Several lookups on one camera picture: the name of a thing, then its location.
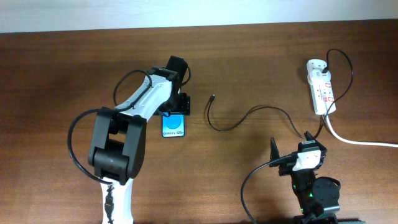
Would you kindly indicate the white power strip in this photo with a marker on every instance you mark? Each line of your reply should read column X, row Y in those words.
column 322, row 93

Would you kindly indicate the blue Galaxy smartphone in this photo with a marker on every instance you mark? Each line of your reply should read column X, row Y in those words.
column 173, row 126

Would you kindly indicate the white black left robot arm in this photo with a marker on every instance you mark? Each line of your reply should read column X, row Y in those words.
column 118, row 143

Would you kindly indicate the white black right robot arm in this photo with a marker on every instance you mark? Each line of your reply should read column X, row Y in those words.
column 317, row 196

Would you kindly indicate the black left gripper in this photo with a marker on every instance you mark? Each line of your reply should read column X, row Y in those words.
column 183, row 107

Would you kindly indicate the white USB charger plug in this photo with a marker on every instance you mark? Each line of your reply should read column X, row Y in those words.
column 317, row 76

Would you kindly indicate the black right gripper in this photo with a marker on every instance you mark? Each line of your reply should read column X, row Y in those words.
column 286, row 166

